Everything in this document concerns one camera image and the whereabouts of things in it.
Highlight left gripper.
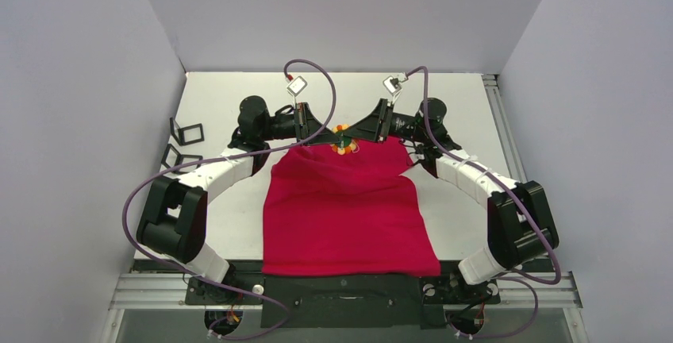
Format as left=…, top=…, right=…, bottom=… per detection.
left=260, top=103, right=341, bottom=148

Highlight orange yellow pompom brooch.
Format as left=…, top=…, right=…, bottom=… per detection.
left=331, top=124, right=359, bottom=156

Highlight red t-shirt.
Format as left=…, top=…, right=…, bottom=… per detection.
left=263, top=138, right=440, bottom=277

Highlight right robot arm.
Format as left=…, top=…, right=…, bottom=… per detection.
left=343, top=98, right=560, bottom=301

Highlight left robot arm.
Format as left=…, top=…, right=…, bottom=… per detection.
left=136, top=95, right=339, bottom=303

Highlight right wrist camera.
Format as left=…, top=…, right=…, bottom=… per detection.
left=383, top=73, right=407, bottom=95

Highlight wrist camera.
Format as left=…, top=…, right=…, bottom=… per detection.
left=287, top=75, right=308, bottom=98
left=383, top=73, right=407, bottom=95

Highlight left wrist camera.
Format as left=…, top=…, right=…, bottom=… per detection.
left=287, top=75, right=308, bottom=98

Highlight black frame stand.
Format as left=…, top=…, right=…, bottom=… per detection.
left=169, top=118, right=205, bottom=146
left=160, top=144, right=203, bottom=169

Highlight aluminium side rail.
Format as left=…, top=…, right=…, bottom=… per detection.
left=482, top=74, right=529, bottom=183

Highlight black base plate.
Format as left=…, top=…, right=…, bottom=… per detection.
left=184, top=260, right=501, bottom=333

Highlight aluminium front rail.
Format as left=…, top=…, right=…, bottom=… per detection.
left=102, top=272, right=589, bottom=342

